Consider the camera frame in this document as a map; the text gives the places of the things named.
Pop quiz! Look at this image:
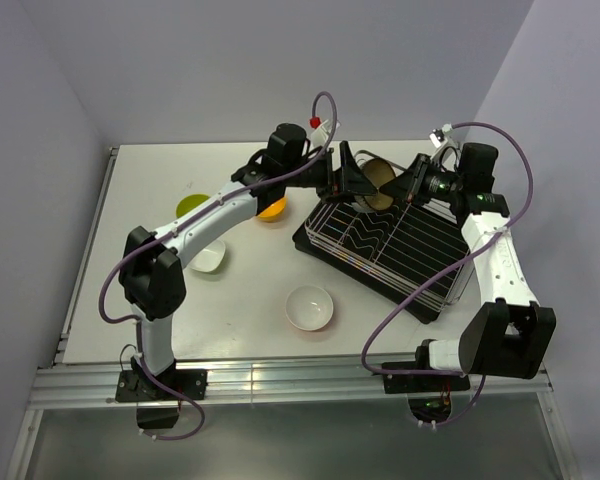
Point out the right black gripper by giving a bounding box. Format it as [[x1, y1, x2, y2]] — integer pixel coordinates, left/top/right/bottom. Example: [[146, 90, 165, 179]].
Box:
[[379, 153, 464, 206]]

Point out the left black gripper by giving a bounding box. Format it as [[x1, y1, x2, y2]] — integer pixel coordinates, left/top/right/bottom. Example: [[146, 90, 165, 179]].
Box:
[[284, 142, 378, 205]]

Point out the brown patterned bowl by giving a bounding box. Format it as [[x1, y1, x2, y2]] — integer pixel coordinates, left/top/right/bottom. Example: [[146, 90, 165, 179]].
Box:
[[355, 158, 396, 213]]

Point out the white bowl orange outside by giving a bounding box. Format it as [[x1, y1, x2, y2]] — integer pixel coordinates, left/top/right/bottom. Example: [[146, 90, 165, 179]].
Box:
[[285, 285, 334, 332]]

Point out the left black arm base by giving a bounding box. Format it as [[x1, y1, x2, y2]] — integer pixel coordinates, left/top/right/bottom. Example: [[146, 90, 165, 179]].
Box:
[[114, 363, 208, 431]]

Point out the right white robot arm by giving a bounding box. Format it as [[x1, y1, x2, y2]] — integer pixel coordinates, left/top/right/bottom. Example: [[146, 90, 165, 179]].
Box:
[[379, 143, 556, 390]]

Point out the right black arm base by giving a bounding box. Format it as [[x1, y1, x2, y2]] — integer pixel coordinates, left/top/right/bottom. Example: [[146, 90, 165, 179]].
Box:
[[380, 360, 471, 426]]

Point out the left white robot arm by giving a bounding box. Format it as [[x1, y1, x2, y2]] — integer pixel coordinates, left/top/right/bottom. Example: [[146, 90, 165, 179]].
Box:
[[119, 118, 378, 399]]

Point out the black drip tray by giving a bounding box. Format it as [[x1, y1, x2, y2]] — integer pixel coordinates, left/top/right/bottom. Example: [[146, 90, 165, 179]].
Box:
[[291, 169, 474, 326]]

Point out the orange round bowl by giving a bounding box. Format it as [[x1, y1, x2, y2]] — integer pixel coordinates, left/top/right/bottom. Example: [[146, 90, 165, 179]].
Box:
[[256, 197, 287, 223]]

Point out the white square bowl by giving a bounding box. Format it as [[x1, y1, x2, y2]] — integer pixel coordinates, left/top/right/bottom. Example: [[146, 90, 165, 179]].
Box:
[[188, 239, 227, 273]]

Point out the green round bowl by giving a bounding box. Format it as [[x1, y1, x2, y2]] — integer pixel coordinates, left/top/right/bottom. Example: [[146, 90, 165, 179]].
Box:
[[175, 194, 209, 218]]

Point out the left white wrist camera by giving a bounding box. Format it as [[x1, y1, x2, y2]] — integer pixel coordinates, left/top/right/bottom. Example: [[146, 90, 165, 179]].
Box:
[[309, 119, 341, 149]]

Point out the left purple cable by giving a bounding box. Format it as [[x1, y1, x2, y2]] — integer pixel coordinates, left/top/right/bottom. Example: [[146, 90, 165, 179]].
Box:
[[97, 90, 339, 441]]

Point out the aluminium frame rail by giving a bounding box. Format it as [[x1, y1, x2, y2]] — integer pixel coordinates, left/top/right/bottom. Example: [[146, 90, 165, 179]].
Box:
[[29, 352, 554, 409]]

